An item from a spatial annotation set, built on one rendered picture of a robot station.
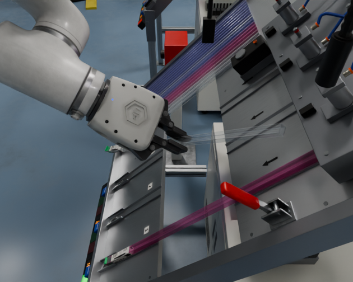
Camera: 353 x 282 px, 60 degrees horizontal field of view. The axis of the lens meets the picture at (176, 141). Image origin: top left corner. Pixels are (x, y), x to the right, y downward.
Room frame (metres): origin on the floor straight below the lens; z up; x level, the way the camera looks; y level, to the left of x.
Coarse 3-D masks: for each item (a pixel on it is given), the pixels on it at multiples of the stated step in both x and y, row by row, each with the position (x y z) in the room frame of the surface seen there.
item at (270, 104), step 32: (256, 0) 0.81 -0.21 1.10; (224, 96) 0.54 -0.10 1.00; (256, 96) 0.47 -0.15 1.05; (288, 96) 0.42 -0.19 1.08; (224, 128) 0.44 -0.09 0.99; (288, 128) 0.35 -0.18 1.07; (256, 160) 0.33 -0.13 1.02; (288, 160) 0.30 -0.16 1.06; (256, 192) 0.27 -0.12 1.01; (288, 192) 0.25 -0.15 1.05; (320, 192) 0.23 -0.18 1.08; (352, 192) 0.21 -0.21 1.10; (256, 224) 0.22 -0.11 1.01
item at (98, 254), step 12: (120, 156) 0.61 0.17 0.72; (108, 180) 0.51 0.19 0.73; (108, 192) 0.47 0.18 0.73; (108, 204) 0.44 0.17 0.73; (108, 216) 0.40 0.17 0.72; (108, 228) 0.37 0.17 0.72; (96, 240) 0.34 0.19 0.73; (96, 252) 0.31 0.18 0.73; (96, 264) 0.28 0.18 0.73; (96, 276) 0.26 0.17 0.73
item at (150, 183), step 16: (128, 160) 0.57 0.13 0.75; (160, 160) 0.48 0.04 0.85; (128, 176) 0.50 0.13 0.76; (144, 176) 0.46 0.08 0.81; (160, 176) 0.43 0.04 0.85; (128, 192) 0.45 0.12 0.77; (144, 192) 0.41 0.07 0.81; (160, 192) 0.38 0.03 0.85; (112, 208) 0.43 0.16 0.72; (128, 208) 0.40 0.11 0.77; (144, 208) 0.37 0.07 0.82; (160, 208) 0.34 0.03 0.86; (112, 224) 0.38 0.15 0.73; (128, 224) 0.35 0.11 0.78; (144, 224) 0.33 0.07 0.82; (160, 224) 0.31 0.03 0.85; (112, 240) 0.33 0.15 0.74; (128, 240) 0.31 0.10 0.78; (160, 240) 0.27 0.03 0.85; (128, 256) 0.27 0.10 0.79; (144, 256) 0.26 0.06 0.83; (160, 256) 0.24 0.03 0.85; (112, 272) 0.25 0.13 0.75; (128, 272) 0.24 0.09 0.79; (144, 272) 0.22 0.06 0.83; (160, 272) 0.22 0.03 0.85
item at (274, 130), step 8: (248, 128) 0.30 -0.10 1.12; (256, 128) 0.30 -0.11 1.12; (264, 128) 0.29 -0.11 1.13; (272, 128) 0.28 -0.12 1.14; (280, 128) 0.27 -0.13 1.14; (184, 136) 0.38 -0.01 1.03; (192, 136) 0.36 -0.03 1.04; (200, 136) 0.35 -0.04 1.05; (208, 136) 0.34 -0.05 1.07; (216, 136) 0.33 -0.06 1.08; (224, 136) 0.32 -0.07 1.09; (232, 136) 0.31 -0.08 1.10; (240, 136) 0.30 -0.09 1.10; (248, 136) 0.29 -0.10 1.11; (256, 136) 0.29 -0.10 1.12; (264, 136) 0.28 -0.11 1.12; (272, 136) 0.28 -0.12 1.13; (280, 136) 0.27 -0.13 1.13; (184, 144) 0.37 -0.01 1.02; (192, 144) 0.36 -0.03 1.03
